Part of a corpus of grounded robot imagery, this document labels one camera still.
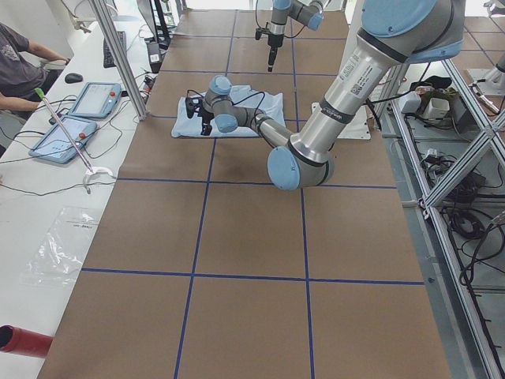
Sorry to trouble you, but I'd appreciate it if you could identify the blue teach pendant far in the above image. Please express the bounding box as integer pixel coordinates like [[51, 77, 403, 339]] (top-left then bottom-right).
[[68, 82, 122, 119]]

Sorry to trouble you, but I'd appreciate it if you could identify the red cylinder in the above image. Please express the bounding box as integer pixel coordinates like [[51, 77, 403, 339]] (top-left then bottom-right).
[[1, 325, 53, 358]]

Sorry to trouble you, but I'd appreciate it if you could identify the clear plastic bag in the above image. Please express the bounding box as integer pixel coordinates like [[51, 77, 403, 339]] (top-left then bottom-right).
[[20, 207, 103, 288]]

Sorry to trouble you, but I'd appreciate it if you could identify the metal rod with green tip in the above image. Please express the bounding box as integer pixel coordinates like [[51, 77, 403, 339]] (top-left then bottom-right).
[[35, 88, 93, 172]]

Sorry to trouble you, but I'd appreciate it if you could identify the black computer mouse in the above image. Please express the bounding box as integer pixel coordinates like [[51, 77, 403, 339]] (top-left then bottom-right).
[[64, 73, 84, 84]]

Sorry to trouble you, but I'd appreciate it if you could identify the aluminium frame rail structure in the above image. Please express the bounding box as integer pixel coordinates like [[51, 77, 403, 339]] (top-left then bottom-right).
[[383, 60, 504, 378]]

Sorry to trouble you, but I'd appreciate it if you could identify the black keyboard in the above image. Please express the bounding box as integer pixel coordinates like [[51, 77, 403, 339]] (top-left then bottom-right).
[[102, 30, 127, 69]]

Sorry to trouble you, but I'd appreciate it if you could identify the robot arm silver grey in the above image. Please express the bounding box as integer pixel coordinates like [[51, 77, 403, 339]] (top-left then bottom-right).
[[255, 0, 330, 72], [185, 0, 466, 190]]

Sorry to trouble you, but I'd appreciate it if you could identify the blue teach pendant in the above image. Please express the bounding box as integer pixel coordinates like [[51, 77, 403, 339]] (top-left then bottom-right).
[[28, 115, 98, 164], [68, 82, 122, 119]]

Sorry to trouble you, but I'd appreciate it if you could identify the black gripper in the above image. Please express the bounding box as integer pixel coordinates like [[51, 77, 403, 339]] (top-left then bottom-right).
[[185, 96, 214, 137], [255, 25, 283, 72]]

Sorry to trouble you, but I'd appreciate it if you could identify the light blue striped shirt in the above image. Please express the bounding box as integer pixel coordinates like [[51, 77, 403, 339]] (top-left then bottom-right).
[[171, 85, 286, 138]]

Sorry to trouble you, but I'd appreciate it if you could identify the aluminium frame post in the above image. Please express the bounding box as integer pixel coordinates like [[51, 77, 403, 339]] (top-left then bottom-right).
[[89, 0, 148, 121]]

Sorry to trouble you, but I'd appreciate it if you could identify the blue teach pendant near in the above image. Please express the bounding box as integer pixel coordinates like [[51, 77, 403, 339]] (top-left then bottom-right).
[[28, 115, 98, 164]]

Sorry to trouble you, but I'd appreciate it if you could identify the seated person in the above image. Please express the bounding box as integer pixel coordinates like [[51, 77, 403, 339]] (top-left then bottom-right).
[[1, 24, 70, 120]]

